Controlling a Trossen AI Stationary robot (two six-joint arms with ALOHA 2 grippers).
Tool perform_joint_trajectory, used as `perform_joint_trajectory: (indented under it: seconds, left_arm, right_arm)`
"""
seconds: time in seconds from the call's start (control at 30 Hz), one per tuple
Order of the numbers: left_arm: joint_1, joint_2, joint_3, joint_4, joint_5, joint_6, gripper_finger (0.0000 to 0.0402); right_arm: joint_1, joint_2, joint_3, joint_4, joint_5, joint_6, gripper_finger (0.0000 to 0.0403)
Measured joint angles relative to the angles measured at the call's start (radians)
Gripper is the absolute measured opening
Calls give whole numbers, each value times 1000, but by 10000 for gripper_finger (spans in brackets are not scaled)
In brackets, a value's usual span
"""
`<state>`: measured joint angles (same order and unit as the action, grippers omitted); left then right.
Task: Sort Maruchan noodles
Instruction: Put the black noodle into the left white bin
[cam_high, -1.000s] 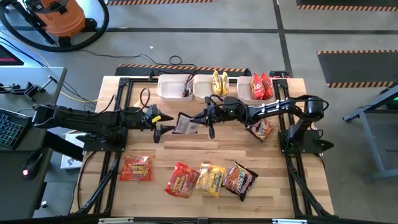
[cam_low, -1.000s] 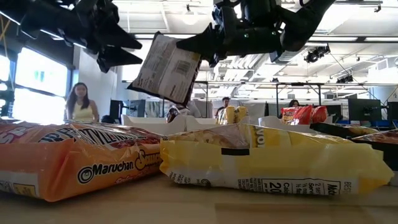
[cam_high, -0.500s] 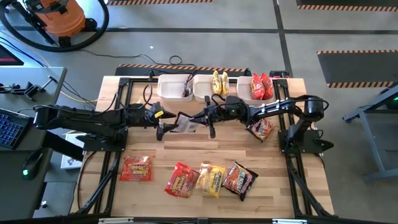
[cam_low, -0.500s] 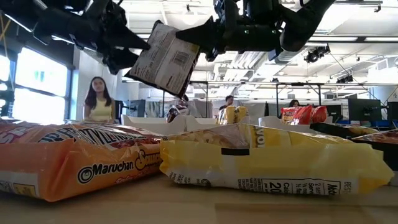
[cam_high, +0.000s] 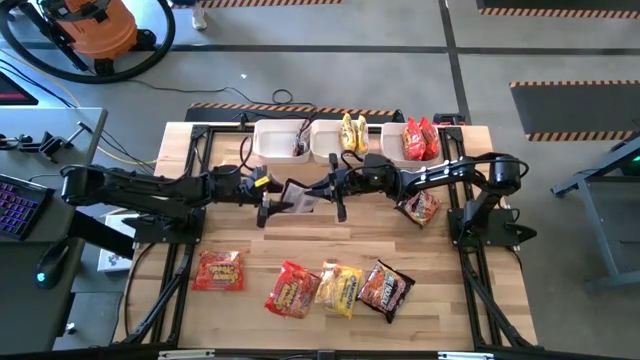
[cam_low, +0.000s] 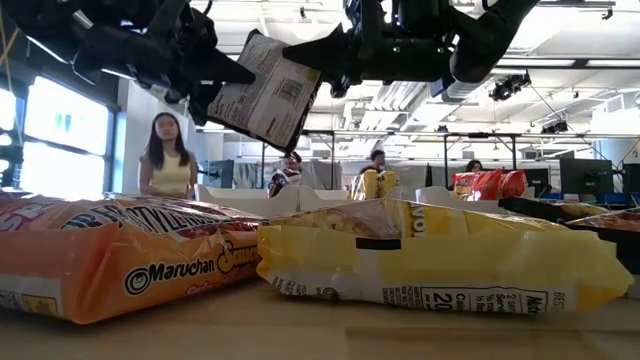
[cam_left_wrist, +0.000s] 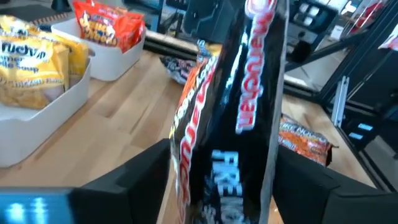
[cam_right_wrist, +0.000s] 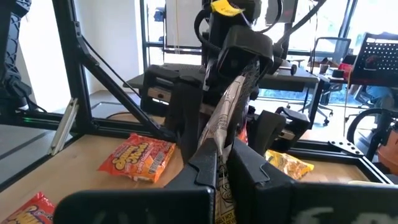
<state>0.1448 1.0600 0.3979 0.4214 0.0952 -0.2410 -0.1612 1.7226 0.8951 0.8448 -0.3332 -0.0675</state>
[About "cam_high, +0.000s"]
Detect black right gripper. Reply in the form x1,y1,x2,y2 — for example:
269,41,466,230
305,152,397,224

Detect black floor cable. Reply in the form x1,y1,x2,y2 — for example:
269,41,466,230
127,77,319,109

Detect white plastic bin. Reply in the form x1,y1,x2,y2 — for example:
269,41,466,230
253,119,312,165
380,122,444,169
310,119,372,165

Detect orange shop vacuum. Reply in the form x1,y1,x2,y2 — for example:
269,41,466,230
22,0,159,76
0,0,177,85

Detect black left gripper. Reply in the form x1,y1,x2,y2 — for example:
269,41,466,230
234,164,295,230

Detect orange-red noodle pack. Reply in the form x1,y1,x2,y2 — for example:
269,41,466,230
191,249,247,293
418,117,441,161
402,117,426,162
263,259,321,320

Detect grey metal cart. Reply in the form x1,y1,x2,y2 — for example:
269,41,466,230
551,132,640,291

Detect grey desk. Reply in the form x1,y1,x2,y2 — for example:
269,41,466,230
0,106,109,355

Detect dark monitor screen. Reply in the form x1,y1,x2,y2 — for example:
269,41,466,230
0,71,40,106

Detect yellow cable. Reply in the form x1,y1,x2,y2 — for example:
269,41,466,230
97,144,157,166

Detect person's foot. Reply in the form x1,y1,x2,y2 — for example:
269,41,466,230
191,3,209,31

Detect black aluminium table frame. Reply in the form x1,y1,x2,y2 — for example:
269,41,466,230
122,123,539,351

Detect backlit black keyboard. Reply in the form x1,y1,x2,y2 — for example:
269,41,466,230
0,173,56,242

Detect small white box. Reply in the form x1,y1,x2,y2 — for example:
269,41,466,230
97,247,135,274

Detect black angled bar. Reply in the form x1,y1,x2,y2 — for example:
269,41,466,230
67,209,137,261

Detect hazard-striped black floor mat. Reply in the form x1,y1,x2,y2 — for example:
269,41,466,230
509,79,640,142
184,102,406,124
172,0,344,10
475,0,640,19

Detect red and black device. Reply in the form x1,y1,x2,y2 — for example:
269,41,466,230
433,112,467,126

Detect black desk clamp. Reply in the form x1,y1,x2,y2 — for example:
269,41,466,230
17,121,94,164

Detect silver metal bracket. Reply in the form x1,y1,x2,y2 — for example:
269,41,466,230
437,351,496,360
158,349,216,360

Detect black computer mouse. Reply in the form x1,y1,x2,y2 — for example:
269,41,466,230
34,239,72,291

